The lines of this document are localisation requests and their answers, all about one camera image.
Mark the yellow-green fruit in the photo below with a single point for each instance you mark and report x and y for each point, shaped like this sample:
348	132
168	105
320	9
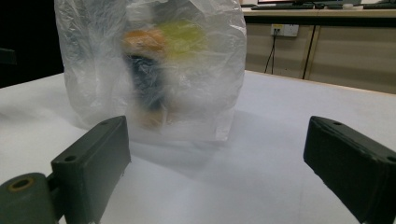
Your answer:
185	37

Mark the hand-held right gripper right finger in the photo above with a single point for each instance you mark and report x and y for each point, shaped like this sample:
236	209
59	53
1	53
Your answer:
351	168

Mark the orange round fruit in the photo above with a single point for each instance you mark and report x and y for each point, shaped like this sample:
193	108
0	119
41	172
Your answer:
144	40

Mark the clear plastic bag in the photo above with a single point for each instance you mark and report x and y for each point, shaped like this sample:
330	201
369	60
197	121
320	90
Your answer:
93	62

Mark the white wall socket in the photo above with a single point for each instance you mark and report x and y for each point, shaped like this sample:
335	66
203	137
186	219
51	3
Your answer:
285	30

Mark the black keyboard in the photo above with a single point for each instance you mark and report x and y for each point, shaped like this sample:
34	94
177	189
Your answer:
379	5
281	6

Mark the white computer mouse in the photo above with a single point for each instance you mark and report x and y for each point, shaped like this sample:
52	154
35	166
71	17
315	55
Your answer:
347	5

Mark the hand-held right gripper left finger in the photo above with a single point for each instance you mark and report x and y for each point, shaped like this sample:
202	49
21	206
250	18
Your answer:
90	161

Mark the dark blue item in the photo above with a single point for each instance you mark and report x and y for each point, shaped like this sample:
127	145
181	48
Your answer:
146	81

